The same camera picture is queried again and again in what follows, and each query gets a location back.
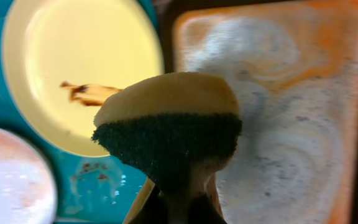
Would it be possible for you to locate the green and yellow sponge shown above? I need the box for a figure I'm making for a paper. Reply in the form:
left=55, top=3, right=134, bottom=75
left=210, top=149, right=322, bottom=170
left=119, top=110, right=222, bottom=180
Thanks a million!
left=92, top=72, right=242, bottom=194

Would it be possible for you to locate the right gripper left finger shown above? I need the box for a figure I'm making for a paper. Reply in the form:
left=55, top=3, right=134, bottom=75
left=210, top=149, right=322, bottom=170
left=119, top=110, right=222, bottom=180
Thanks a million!
left=123, top=178, right=167, bottom=224

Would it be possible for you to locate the yellow-green plate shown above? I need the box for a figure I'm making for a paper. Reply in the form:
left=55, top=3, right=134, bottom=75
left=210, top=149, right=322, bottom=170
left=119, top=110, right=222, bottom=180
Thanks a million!
left=1, top=0, right=163, bottom=157

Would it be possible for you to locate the black tray with soapy water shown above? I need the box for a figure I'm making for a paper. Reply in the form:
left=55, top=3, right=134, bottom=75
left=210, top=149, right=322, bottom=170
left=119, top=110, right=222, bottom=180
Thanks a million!
left=160, top=0, right=358, bottom=223

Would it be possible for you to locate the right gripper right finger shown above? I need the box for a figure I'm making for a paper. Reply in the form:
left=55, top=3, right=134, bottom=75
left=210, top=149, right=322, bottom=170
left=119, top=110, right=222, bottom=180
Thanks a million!
left=188, top=174, right=227, bottom=224

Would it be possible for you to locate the teal plastic serving tray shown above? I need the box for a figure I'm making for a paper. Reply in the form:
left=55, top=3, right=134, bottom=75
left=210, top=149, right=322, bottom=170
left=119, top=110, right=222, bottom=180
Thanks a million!
left=0, top=1, right=145, bottom=223

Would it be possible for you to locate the white plate front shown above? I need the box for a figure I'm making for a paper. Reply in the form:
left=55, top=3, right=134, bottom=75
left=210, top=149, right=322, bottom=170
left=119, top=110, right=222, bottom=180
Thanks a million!
left=0, top=129, right=57, bottom=224

